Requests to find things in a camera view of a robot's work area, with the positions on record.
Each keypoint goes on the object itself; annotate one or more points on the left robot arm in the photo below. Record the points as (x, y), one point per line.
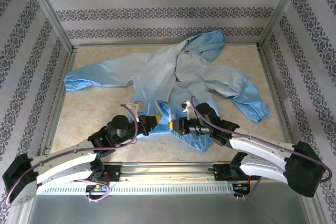
(65, 166)

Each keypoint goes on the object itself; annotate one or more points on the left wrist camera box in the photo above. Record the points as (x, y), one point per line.
(134, 106)

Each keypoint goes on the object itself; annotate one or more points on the aluminium table side rail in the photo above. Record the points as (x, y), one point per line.
(270, 77)
(68, 66)

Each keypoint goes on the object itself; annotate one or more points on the small connector board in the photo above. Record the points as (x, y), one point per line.
(98, 188)
(241, 187)

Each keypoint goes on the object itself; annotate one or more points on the small right connector board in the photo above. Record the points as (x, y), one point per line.
(241, 187)

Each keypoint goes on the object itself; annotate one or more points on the small left connector board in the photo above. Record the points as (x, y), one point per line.
(98, 188)

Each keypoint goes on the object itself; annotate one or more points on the light blue zip jacket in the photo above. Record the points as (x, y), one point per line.
(157, 77)

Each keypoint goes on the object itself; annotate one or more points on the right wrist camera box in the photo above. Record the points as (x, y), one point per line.
(187, 106)

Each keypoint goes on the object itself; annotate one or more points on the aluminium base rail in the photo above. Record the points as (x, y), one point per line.
(168, 171)

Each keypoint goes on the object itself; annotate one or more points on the aluminium frame post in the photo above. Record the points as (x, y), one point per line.
(50, 11)
(281, 11)

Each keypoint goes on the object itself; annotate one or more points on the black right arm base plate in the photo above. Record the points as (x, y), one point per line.
(223, 172)

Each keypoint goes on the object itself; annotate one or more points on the sheet metal panel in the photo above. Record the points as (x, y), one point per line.
(168, 211)

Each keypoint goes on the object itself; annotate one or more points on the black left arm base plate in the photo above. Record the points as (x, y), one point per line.
(113, 172)

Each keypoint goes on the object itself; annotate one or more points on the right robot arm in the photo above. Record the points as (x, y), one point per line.
(262, 169)

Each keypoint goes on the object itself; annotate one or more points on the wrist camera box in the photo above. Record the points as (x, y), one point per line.
(134, 106)
(187, 106)

